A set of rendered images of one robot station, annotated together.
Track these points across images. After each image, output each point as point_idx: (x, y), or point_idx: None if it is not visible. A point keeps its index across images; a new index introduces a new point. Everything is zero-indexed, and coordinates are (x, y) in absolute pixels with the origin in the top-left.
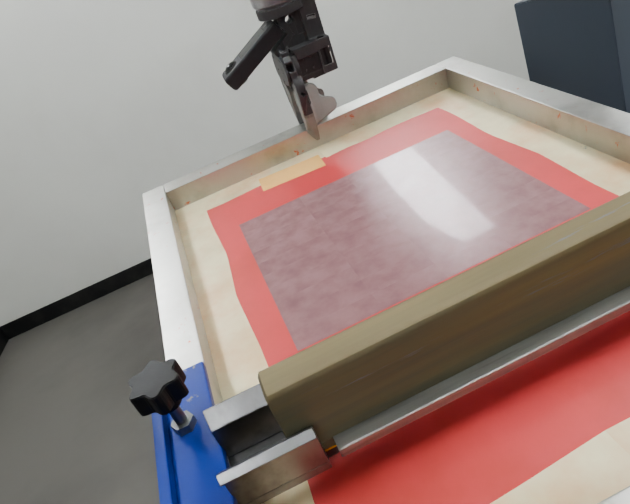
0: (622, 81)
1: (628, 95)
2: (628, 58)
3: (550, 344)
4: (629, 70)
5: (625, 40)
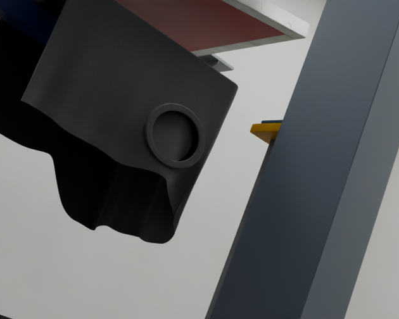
0: (317, 25)
1: (318, 37)
2: (332, 13)
3: None
4: (328, 21)
5: (335, 1)
